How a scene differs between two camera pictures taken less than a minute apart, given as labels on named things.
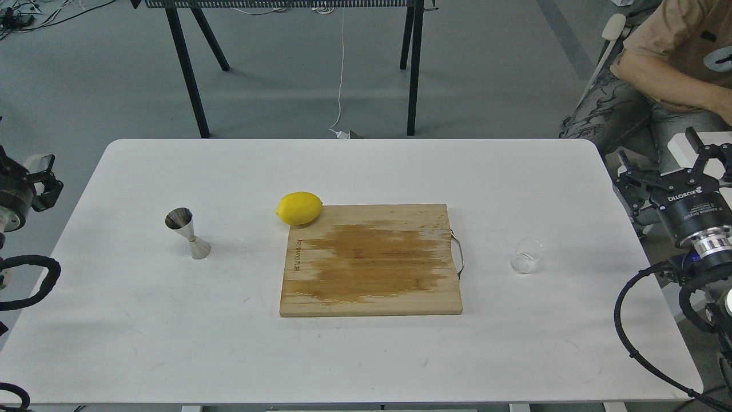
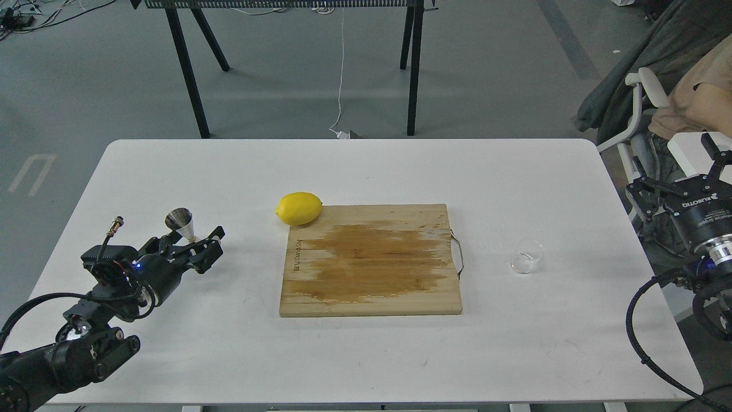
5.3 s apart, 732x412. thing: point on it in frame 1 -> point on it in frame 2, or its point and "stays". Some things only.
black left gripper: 16,191 -> 158,270
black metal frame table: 414,19 stays
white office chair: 613,26 -> 648,83
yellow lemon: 298,208 stays
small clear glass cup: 528,252 stays
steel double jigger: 181,220 stays
